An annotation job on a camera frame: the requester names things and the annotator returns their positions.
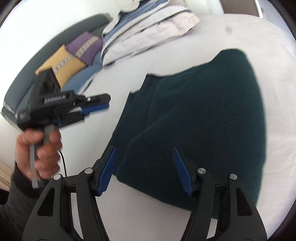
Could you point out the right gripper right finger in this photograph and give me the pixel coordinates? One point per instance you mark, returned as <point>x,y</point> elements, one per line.
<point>238,217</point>

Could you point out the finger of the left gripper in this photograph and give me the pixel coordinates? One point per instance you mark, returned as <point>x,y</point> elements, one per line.
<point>99,99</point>
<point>91,109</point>

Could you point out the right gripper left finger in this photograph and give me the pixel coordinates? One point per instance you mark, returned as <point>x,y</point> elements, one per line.
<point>52,219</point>

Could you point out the dark green garment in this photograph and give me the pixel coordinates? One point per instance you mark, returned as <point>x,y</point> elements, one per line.
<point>213,113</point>

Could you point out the left forearm dark sleeve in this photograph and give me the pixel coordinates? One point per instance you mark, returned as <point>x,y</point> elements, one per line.
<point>16,210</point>

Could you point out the person's left hand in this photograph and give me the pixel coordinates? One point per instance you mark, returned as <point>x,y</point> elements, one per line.
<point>47,155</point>

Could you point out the blue bed cover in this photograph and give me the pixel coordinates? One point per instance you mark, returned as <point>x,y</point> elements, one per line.
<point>80,78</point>

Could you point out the dark grey upholstered headboard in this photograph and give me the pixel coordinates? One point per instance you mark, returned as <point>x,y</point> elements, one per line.
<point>18,93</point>

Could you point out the yellow patterned cushion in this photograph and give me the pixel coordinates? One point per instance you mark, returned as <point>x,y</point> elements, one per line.
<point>63,64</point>

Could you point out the purple patterned cushion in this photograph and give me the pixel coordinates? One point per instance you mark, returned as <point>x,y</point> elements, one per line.
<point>85,47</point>

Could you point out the white bed sheet mattress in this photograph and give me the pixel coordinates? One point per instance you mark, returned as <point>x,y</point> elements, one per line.
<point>131,215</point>

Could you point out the folded grey white duvet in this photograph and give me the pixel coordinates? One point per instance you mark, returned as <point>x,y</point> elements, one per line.
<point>143,25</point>

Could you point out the brown wooden door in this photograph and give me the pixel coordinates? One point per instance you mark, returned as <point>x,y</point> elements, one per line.
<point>245,7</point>

